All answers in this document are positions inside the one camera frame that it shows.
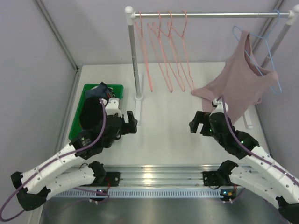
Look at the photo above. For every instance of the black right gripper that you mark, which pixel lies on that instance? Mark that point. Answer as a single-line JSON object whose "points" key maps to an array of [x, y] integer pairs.
{"points": [[198, 119]]}

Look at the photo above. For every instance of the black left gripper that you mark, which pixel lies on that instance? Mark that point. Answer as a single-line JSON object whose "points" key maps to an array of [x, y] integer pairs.
{"points": [[127, 123]]}

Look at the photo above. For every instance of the black tank top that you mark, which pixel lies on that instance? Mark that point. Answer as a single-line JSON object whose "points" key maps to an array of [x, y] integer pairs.
{"points": [[91, 117]]}

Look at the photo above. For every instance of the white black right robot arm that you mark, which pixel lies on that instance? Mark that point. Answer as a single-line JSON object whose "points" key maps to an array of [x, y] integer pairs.
{"points": [[269, 180]]}

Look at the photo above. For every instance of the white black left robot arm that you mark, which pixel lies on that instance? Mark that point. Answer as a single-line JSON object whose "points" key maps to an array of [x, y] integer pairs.
{"points": [[48, 179]]}

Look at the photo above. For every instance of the pink tank top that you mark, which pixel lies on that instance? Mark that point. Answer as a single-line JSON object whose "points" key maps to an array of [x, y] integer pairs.
{"points": [[242, 82]]}

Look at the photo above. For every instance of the green plastic bin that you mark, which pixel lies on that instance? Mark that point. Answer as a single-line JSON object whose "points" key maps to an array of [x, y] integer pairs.
{"points": [[76, 128]]}

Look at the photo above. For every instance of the blue grey garment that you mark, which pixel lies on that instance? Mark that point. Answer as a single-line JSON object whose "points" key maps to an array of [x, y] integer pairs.
{"points": [[101, 91]]}

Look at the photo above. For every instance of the silver white clothes rack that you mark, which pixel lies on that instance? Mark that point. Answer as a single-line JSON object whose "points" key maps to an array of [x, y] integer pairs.
{"points": [[269, 25]]}

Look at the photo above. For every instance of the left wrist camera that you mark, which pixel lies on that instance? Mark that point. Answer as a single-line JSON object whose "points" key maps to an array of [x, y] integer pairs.
{"points": [[113, 107]]}

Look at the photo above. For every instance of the aluminium mounting rail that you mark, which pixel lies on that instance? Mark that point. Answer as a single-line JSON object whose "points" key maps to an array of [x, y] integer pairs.
{"points": [[164, 176]]}

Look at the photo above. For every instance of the white slotted cable duct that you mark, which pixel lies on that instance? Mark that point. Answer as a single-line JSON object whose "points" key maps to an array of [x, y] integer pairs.
{"points": [[148, 193]]}

